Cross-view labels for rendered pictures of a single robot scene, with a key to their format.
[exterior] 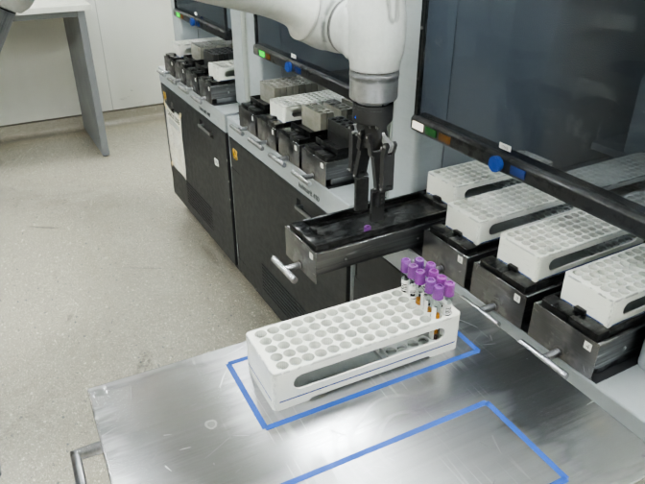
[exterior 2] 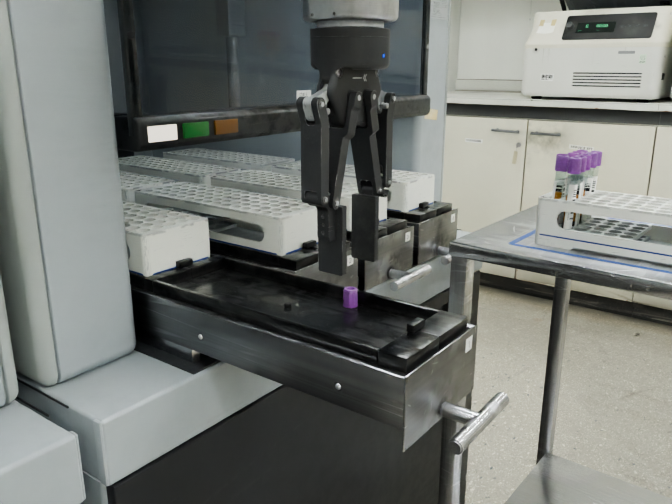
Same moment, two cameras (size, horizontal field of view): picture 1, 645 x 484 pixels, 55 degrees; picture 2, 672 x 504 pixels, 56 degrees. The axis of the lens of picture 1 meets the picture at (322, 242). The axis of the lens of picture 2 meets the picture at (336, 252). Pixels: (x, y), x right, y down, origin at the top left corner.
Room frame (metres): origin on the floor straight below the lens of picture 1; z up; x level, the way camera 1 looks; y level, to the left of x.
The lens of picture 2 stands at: (1.39, 0.48, 1.05)
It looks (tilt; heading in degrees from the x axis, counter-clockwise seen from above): 16 degrees down; 246
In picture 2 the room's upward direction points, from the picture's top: straight up
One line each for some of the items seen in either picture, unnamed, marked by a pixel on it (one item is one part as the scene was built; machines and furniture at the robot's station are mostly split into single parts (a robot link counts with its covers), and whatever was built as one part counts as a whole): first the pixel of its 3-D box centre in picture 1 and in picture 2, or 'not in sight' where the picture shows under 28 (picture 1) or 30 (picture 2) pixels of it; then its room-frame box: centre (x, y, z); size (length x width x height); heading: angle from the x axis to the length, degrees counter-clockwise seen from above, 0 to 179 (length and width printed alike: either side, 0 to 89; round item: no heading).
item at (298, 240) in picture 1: (426, 216); (201, 299); (1.25, -0.23, 0.78); 0.73 x 0.14 x 0.09; 119
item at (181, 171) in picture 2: not in sight; (169, 180); (1.19, -0.75, 0.83); 0.30 x 0.10 x 0.06; 119
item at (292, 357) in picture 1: (355, 340); (667, 230); (0.71, -0.05, 0.85); 0.30 x 0.10 x 0.06; 117
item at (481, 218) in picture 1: (515, 210); (226, 218); (1.17, -0.41, 0.83); 0.30 x 0.10 x 0.06; 119
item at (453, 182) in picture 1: (489, 179); (106, 232); (1.34, -0.39, 0.83); 0.30 x 0.10 x 0.06; 119
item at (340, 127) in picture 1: (341, 133); not in sight; (1.61, -0.05, 0.85); 0.12 x 0.02 x 0.06; 29
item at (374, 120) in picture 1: (371, 124); (350, 77); (1.12, -0.09, 1.04); 0.08 x 0.07 x 0.09; 29
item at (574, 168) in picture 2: (405, 290); (569, 201); (0.79, -0.13, 0.88); 0.02 x 0.02 x 0.11
